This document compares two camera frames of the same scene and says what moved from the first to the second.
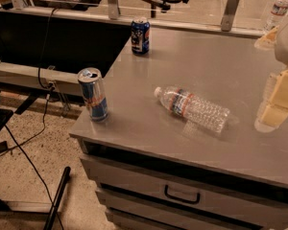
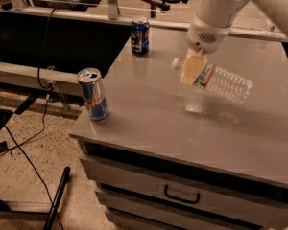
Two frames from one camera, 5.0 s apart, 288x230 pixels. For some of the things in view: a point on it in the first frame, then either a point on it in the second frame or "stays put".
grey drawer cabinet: x=180 y=149 stays put
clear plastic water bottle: x=191 y=107 → x=221 y=81
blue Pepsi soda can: x=140 y=35 stays put
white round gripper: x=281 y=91 → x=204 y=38
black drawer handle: x=198 y=197 stays put
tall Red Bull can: x=91 y=82 stays put
